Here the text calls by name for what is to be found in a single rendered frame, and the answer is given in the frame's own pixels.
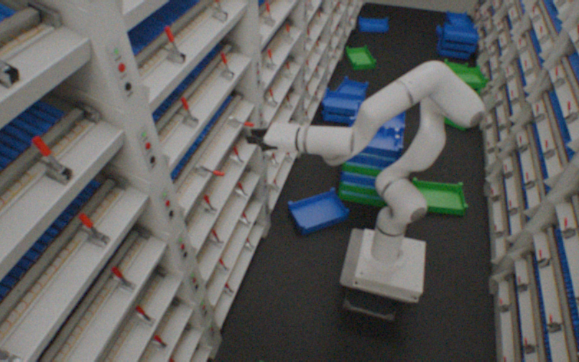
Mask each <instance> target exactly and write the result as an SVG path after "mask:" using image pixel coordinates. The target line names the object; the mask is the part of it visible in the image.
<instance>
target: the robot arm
mask: <svg viewBox="0 0 579 362"><path fill-rule="evenodd" d="M419 101H420V128H419V131H418V132H417V135H416V137H415V138H414V141H413V142H412V144H411V146H410V147H409V149H408V150H407V152H406V153H405V154H404V155H403V156H402V157H401V158H400V159H399V160H398V161H397V162H395V163H394V164H392V165H391V166H389V167H387V168H386V169H385V170H383V171H382V172H381V173H380V174H379V175H378V177H377V178H376V182H375V186H376V191H377V192H378V194H379V195H380V196H381V198H382V199H383V200H384V201H385V202H386V204H387V205H388V206H387V207H385V208H383V209H382V210H381V211H380V213H379V215H378V218H377V222H376V227H375V231H374V237H373V238H370V239H369V240H368V241H367V242H366V243H365V244H364V245H363V249H362V254H363V258H364V260H365V261H366V263H367V264H368V265H369V266H371V267H372V268H374V269H376V270H379V271H382V272H394V271H396V270H398V269H400V268H401V267H402V266H403V265H404V263H405V260H406V253H405V250H404V248H403V247H402V241H403V238H404V234H405V231H406V228H407V224H408V223H411V222H414V221H417V220H419V219H421V218H422V217H423V216H424V215H425V214H426V211H427V202H426V200H425V198H424V196H423V195H422V194H421V192H420V191H419V190H418V189H417V188H416V187H415V186H414V185H413V184H412V183H411V182H410V181H409V180H408V176H409V174H410V173H411V172H421V171H424V170H426V169H427V168H429V167H430V166H431V165H432V164H433V162H434V161H435V160H436V159H437V157H438V155H439V153H440V152H441V151H442V149H443V147H444V145H445V128H444V116H446V117H447V118H449V119H450V120H451V121H452V122H454V123H455V124H457V125H459V126H462V127H467V128H469V127H473V126H475V125H477V124H479V123H480V122H481V120H482V119H483V117H484V114H485V108H484V105H483V103H482V101H481V99H480V98H479V97H478V95H477V94H476V93H475V92H474V91H473V90H472V89H471V88H470V87H468V86H467V85H466V84H465V83H464V82H463V81H462V80H461V79H460V78H459V77H458V76H457V75H456V74H455V73H454V72H453V71H452V70H451V69H450V68H449V67H448V66H447V65H445V64H443V63H441V62H438V61H431V62H426V63H424V64H422V65H420V66H418V67H417V68H415V69H414V70H412V71H410V72H409V73H407V74H406V75H404V76H402V77H401V78H400V79H398V80H396V81H394V82H393V83H392V84H390V85H388V86H387V87H385V88H384V89H382V90H381V91H379V92H378V93H376V94H375V95H373V96H372V97H370V98H368V99H367V100H366V101H364V102H363V103H362V104H361V106H360V109H359V111H358V115H357V118H356V120H355V122H354V124H353V125H352V127H351V128H341V127H327V126H300V125H297V124H288V123H281V122H274V123H273V124H272V125H271V126H270V127H268V128H263V129H253V128H251V129H250V131H251V136H248V135H246V141H247V144H255V145H258V146H259V147H260V148H261V151H262V152H265V151H268V152H296V151H298V152H300V153H305V154H319V155H321V156H322V158H323V160H324V161H325V163H326V164H329V165H332V166H334V165H338V164H341V163H343V162H345V161H347V160H348V159H350V158H351V157H353V156H355V155H356V154H358V153H359V152H360V151H361V150H363V149H364V148H365V147H366V146H367V145H368V144H369V142H370V141H371V140H372V139H373V137H374V136H375V134H376V132H377V131H378V129H379V128H380V126H381V125H383V124H384V123H386V122H387V121H389V120H390V119H392V118H394V117H395V116H397V115H399V114H400V113H401V112H403V111H405V110H407V109H408V108H410V107H411V106H413V105H415V104H416V103H418V102H419ZM264 136H265V137H264ZM263 141H264V142H265V143H263Z"/></svg>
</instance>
